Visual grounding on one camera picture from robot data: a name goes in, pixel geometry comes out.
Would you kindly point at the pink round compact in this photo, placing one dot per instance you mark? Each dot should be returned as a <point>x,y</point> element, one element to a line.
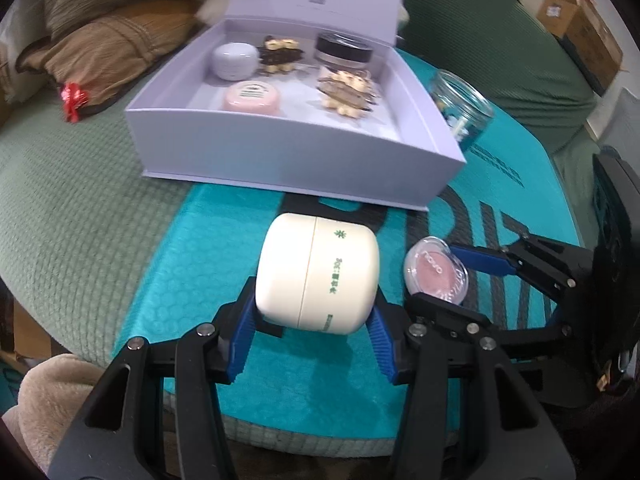
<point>252,97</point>

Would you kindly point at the brown bear hair claw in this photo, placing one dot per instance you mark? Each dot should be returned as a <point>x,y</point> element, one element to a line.
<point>279,55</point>

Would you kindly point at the white round case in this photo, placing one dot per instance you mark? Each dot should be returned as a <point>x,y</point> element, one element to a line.
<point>235,61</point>

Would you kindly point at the clear pink blush compact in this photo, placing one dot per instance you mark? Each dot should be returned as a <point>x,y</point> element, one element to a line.
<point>430,267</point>

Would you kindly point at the tan fuzzy trouser leg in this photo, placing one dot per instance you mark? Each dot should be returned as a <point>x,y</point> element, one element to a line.
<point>50,396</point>

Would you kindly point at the cream white jar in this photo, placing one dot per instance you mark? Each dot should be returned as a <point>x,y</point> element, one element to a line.
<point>317,274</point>

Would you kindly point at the black lid glass jar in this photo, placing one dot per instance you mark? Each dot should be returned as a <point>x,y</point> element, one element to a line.
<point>341,50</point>

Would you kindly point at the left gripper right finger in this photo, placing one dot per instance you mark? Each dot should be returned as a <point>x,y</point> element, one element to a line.
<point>468,413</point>

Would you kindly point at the brown striped pillow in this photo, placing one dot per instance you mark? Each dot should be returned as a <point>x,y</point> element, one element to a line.
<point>109,55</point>

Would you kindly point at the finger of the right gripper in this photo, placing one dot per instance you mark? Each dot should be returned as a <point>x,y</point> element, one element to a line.
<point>450,317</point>
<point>505,259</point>

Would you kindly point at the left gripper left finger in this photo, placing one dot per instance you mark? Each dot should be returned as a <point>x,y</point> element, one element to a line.
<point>118,431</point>

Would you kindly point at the cardboard box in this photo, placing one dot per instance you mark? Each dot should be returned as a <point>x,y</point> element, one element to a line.
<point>580,30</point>

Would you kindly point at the hedgehog hair claw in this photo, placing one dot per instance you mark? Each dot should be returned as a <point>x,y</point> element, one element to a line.
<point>347,94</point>

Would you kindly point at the lavender gift box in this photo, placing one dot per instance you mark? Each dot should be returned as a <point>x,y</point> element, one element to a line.
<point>400,154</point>

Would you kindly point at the red tassel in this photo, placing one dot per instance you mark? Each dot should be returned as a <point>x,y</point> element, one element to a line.
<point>73,98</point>

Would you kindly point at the clear glass candy jar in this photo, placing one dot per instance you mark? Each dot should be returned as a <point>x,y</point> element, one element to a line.
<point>465,110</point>

